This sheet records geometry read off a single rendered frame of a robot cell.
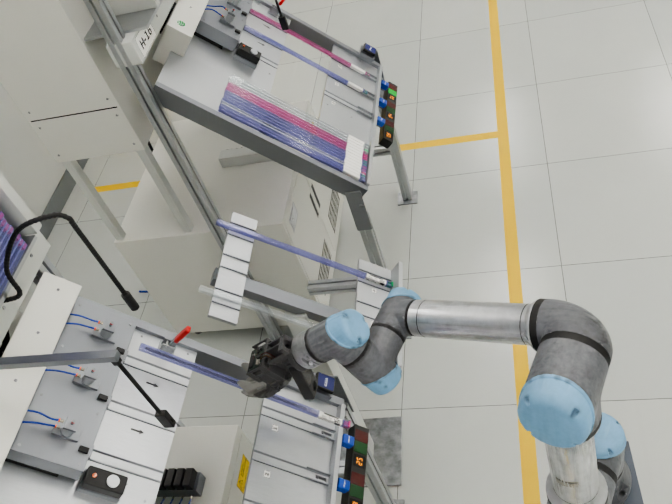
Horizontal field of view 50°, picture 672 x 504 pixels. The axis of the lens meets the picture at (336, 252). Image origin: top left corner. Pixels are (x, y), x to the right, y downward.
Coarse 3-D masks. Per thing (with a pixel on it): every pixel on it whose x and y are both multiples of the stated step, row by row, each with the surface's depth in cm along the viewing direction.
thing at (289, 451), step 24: (264, 408) 164; (288, 408) 167; (336, 408) 174; (264, 432) 160; (288, 432) 164; (312, 432) 166; (264, 456) 157; (288, 456) 160; (312, 456) 163; (264, 480) 154; (288, 480) 157; (312, 480) 160
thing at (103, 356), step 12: (0, 360) 124; (12, 360) 123; (24, 360) 122; (36, 360) 122; (48, 360) 121; (60, 360) 120; (72, 360) 120; (84, 360) 119; (96, 360) 119; (108, 360) 118
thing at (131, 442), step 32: (128, 352) 155; (192, 352) 162; (128, 384) 150; (160, 384) 154; (128, 416) 146; (96, 448) 140; (128, 448) 143; (160, 448) 146; (0, 480) 128; (32, 480) 131; (64, 480) 134; (128, 480) 140; (160, 480) 143
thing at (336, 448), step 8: (344, 408) 172; (336, 416) 172; (344, 416) 171; (336, 432) 169; (336, 440) 167; (336, 448) 165; (336, 456) 164; (336, 464) 163; (336, 472) 161; (328, 480) 162; (336, 480) 160; (328, 488) 160; (336, 488) 159; (328, 496) 159
